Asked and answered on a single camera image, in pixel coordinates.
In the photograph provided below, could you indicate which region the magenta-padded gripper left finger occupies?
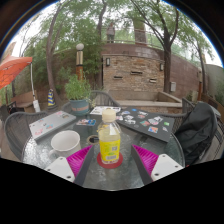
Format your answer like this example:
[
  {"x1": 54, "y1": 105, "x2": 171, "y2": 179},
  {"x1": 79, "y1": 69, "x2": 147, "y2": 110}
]
[{"x1": 44, "y1": 145, "x2": 96, "y2": 187}]

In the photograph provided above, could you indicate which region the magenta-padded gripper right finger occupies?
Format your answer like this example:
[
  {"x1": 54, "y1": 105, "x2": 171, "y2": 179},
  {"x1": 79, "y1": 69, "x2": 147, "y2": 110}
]
[{"x1": 129, "y1": 144, "x2": 184, "y2": 186}]

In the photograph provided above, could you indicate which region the clear bottle with yellow label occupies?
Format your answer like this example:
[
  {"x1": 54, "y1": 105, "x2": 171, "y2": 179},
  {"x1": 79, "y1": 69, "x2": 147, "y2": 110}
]
[{"x1": 97, "y1": 108, "x2": 122, "y2": 165}]

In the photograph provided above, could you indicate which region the white mug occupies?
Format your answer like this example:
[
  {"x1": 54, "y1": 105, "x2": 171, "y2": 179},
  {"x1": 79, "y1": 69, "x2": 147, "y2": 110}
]
[{"x1": 48, "y1": 129, "x2": 82, "y2": 159}]

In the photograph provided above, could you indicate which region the silver laptop with stickers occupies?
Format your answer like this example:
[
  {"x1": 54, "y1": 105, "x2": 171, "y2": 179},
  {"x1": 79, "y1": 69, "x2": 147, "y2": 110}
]
[{"x1": 28, "y1": 110, "x2": 78, "y2": 141}]

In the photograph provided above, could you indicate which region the black laptop with stickers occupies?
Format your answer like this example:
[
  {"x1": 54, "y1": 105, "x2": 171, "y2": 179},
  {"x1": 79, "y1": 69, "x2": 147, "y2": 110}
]
[{"x1": 115, "y1": 107, "x2": 176, "y2": 144}]

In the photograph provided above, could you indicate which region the black backpack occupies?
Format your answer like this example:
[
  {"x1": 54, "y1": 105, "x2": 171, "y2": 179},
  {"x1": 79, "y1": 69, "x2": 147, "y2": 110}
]
[{"x1": 174, "y1": 101, "x2": 218, "y2": 167}]

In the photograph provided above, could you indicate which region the flat round red coaster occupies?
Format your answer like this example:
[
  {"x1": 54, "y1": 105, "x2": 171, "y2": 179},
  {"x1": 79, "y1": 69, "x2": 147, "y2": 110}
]
[{"x1": 96, "y1": 151, "x2": 124, "y2": 170}]

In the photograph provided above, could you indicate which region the small colourful booklet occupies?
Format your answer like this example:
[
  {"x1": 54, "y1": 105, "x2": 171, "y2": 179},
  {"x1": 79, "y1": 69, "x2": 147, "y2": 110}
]
[{"x1": 75, "y1": 118, "x2": 98, "y2": 127}]

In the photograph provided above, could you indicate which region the grey wicker chair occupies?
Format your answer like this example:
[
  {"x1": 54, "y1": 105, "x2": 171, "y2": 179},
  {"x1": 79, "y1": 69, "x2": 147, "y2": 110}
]
[
  {"x1": 159, "y1": 98, "x2": 224, "y2": 166},
  {"x1": 61, "y1": 90, "x2": 121, "y2": 114},
  {"x1": 4, "y1": 110, "x2": 49, "y2": 161}
]

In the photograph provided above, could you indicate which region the striped traffic cone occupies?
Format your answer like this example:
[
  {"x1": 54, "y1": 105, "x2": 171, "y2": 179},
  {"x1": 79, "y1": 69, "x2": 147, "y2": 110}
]
[{"x1": 46, "y1": 88, "x2": 57, "y2": 108}]

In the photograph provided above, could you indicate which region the white printed paper sheet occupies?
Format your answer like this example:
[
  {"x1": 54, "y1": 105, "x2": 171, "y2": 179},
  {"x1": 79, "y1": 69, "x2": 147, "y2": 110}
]
[{"x1": 89, "y1": 105, "x2": 122, "y2": 116}]

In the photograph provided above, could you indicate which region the wooden bench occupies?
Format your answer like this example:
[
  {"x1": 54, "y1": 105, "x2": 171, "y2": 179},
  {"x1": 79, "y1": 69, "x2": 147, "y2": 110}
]
[{"x1": 11, "y1": 89, "x2": 38, "y2": 109}]

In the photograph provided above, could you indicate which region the potted green plant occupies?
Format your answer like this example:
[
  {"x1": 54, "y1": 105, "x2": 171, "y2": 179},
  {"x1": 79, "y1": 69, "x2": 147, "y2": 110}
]
[{"x1": 64, "y1": 74, "x2": 92, "y2": 116}]

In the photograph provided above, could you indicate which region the orange patio umbrella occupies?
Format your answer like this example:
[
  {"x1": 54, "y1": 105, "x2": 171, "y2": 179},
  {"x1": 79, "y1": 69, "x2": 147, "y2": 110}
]
[{"x1": 0, "y1": 55, "x2": 41, "y2": 113}]

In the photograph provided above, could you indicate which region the person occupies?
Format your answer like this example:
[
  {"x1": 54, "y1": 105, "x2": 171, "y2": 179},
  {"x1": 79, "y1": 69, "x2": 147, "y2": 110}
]
[{"x1": 106, "y1": 21, "x2": 116, "y2": 44}]

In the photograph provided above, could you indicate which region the lamp post with globe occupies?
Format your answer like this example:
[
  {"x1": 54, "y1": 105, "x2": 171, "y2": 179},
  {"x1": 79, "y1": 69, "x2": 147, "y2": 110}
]
[{"x1": 75, "y1": 42, "x2": 85, "y2": 81}]

